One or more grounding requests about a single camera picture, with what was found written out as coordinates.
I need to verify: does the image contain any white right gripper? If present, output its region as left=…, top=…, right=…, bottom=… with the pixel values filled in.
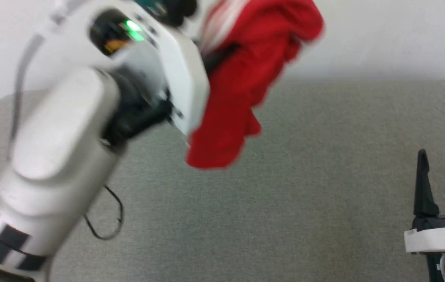
left=404, top=150, right=445, bottom=254

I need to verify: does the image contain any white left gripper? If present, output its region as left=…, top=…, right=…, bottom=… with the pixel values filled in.
left=89, top=0, right=241, bottom=137

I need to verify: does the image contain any red and white jersey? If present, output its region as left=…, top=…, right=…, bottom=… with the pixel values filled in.
left=185, top=0, right=325, bottom=170

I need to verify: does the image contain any thin black cable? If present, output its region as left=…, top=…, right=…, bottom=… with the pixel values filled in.
left=84, top=184, right=124, bottom=240

